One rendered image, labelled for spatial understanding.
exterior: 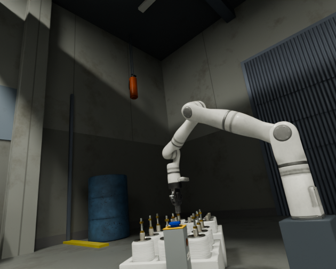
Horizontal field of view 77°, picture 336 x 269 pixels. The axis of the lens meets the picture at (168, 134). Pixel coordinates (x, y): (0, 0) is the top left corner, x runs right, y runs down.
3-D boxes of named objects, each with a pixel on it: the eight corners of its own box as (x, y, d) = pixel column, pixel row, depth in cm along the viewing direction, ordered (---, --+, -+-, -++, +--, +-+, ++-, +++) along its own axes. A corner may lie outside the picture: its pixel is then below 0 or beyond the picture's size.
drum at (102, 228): (114, 234, 321) (112, 179, 345) (138, 235, 288) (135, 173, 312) (79, 242, 280) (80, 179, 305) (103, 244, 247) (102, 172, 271)
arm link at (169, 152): (159, 152, 126) (167, 135, 118) (172, 152, 130) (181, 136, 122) (162, 161, 121) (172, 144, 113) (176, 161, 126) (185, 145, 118)
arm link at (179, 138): (177, 134, 124) (168, 137, 118) (198, 96, 108) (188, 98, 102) (188, 144, 120) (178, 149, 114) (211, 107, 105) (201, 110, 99)
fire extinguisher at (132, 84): (135, 100, 439) (133, 77, 455) (140, 97, 429) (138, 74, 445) (127, 98, 425) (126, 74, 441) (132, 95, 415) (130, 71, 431)
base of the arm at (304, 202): (326, 215, 70) (310, 164, 75) (321, 219, 64) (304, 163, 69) (295, 216, 76) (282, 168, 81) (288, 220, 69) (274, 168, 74)
